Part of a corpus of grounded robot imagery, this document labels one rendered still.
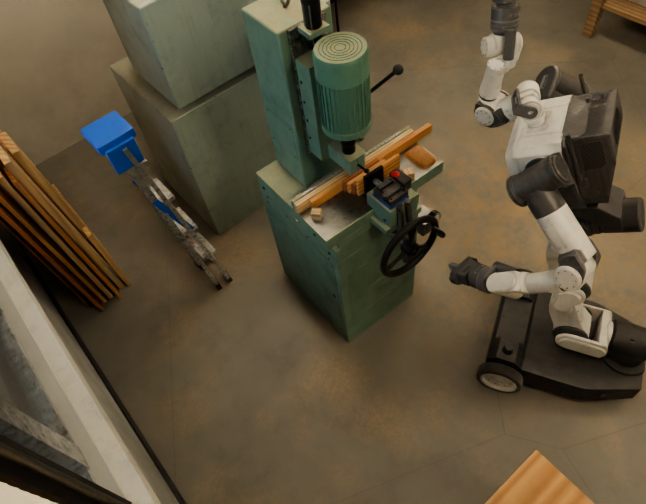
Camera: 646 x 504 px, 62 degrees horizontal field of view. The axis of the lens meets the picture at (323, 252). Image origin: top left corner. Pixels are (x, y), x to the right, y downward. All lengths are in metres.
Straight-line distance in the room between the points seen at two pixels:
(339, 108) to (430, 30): 2.88
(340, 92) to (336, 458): 1.59
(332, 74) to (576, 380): 1.68
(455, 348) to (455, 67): 2.23
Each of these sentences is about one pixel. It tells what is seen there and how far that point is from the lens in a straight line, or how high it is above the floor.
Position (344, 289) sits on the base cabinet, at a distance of 2.31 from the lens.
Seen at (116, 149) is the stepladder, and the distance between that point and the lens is 2.23.
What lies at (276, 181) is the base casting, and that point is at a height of 0.80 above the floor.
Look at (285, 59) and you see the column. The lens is 1.89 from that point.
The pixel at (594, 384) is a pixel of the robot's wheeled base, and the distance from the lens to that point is 2.64.
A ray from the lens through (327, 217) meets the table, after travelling 2.04.
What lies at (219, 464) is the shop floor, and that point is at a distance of 2.65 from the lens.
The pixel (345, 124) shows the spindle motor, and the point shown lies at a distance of 1.83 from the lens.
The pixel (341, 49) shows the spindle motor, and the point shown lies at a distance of 1.75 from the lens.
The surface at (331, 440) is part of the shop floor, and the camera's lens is 2.59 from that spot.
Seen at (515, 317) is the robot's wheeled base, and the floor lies 0.19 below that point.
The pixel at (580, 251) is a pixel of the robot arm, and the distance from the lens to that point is 1.63.
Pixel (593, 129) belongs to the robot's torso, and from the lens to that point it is 1.68.
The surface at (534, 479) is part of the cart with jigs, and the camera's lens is 2.06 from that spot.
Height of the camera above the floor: 2.48
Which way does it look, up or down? 54 degrees down
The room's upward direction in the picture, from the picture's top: 10 degrees counter-clockwise
